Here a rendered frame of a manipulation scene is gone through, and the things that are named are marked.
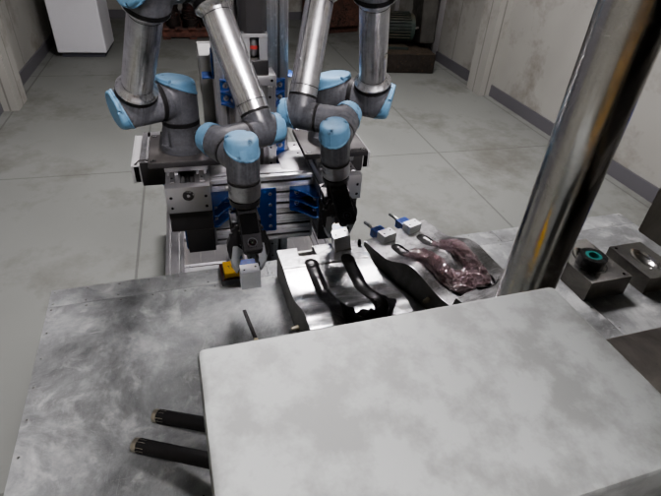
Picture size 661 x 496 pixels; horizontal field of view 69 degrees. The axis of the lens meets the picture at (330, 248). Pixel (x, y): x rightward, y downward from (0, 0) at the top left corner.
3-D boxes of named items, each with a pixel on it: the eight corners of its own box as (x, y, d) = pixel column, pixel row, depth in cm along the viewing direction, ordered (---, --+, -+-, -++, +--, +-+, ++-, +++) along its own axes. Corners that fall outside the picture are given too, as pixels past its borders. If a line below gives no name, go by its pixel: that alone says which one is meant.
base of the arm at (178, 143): (160, 138, 163) (155, 109, 157) (207, 136, 166) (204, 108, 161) (159, 157, 151) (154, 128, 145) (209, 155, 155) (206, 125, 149)
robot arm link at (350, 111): (324, 93, 129) (312, 115, 122) (364, 100, 127) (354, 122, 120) (324, 119, 135) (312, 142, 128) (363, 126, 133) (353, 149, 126)
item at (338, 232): (323, 224, 151) (321, 211, 147) (337, 220, 152) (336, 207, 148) (334, 252, 142) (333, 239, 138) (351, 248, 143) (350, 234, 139)
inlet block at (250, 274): (234, 260, 133) (233, 244, 130) (253, 257, 135) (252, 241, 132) (242, 289, 123) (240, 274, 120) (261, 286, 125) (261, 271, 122)
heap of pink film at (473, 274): (396, 256, 147) (399, 234, 142) (438, 239, 155) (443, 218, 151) (458, 306, 130) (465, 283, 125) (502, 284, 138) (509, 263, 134)
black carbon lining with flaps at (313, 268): (301, 265, 138) (302, 238, 133) (354, 258, 143) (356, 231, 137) (338, 355, 112) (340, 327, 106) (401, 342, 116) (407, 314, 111)
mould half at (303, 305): (276, 274, 146) (276, 237, 138) (357, 262, 153) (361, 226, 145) (323, 412, 107) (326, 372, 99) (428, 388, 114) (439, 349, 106)
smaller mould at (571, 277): (541, 261, 159) (548, 244, 155) (577, 255, 163) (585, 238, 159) (583, 301, 144) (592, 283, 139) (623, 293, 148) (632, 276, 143)
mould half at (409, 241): (362, 254, 156) (366, 226, 150) (421, 232, 169) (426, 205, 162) (480, 355, 124) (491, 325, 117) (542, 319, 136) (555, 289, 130)
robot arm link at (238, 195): (263, 187, 109) (226, 190, 106) (264, 204, 111) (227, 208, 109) (257, 171, 114) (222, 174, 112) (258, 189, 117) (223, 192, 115)
